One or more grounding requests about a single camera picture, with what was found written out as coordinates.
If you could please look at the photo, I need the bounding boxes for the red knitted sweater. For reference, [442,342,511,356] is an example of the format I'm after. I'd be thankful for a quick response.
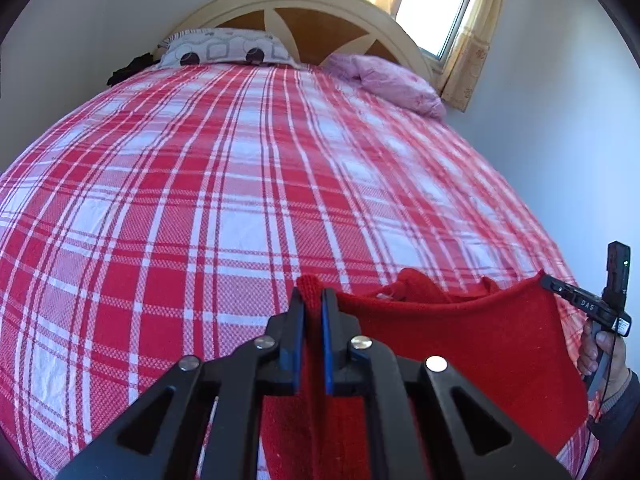
[262,269,588,479]

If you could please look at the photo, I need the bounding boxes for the right forearm dark sleeve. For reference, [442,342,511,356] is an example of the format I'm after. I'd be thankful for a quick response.
[585,372,639,479]

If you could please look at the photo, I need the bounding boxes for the red white plaid bedspread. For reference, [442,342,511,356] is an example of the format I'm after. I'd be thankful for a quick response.
[1,65,572,479]

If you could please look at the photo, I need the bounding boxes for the cream wooden headboard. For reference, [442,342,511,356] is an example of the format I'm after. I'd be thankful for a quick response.
[171,0,434,81]

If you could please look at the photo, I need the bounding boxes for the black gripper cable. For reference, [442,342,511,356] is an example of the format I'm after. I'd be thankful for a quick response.
[574,331,622,480]

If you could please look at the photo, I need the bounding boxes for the grey patterned pillow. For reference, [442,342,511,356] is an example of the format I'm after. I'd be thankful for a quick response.
[157,27,299,68]

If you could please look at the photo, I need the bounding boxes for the person right hand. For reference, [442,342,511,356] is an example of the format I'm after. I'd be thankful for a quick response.
[576,318,633,403]

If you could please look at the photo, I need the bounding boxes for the pink pillow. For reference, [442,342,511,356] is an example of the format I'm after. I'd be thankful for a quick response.
[320,53,446,119]

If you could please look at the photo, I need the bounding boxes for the beige curtain right of window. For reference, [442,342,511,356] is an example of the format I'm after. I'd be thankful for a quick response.
[438,0,504,112]

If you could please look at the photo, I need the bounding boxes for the black object beside pillow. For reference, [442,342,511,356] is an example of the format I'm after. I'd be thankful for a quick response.
[106,52,158,87]

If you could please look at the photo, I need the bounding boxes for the bright window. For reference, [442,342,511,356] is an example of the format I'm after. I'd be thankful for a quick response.
[395,0,471,62]

